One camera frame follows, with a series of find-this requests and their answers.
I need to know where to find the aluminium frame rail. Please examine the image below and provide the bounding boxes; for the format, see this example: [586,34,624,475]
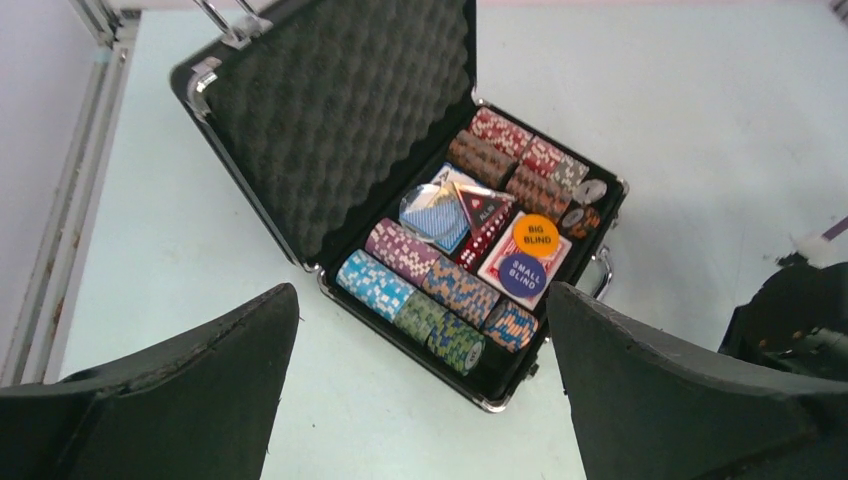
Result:
[1,1,138,386]

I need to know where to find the orange big blind button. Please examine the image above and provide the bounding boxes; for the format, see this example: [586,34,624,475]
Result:
[512,214,559,258]

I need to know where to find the black aluminium poker case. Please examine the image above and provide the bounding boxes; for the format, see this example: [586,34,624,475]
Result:
[171,0,628,413]

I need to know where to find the blue small blind button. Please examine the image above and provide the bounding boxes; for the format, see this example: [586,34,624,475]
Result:
[498,253,548,298]

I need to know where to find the all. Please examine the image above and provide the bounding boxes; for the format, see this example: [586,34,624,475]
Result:
[454,183,515,233]

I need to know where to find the red dice row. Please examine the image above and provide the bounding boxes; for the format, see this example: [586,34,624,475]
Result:
[456,203,515,272]

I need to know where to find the brown chip stack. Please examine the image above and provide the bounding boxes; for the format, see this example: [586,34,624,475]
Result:
[447,130,577,231]

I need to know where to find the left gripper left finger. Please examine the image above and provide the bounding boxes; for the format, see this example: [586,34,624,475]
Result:
[1,283,299,479]

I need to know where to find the light blue chip stack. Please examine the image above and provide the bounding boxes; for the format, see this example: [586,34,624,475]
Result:
[336,250,415,323]

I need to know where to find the red white chip stack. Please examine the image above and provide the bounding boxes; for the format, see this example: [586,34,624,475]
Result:
[468,107,610,205]

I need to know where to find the purple blue chip stack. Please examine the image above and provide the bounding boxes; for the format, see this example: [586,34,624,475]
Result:
[365,218,539,352]

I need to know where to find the green chip stack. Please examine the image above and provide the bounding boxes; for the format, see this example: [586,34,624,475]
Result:
[394,292,486,376]

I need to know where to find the blue playing card deck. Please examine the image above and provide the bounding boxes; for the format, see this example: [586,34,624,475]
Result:
[399,163,482,255]

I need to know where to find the clear round dealer button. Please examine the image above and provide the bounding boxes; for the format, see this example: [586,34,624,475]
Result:
[398,184,465,243]

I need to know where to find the red playing card deck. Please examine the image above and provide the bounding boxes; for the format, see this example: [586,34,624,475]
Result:
[477,212,572,310]

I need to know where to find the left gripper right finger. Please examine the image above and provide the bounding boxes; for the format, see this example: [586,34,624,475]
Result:
[547,282,847,479]

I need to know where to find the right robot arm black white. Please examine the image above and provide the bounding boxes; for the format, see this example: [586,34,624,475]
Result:
[718,262,847,381]

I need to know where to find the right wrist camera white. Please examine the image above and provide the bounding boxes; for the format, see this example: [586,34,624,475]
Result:
[792,235,843,268]

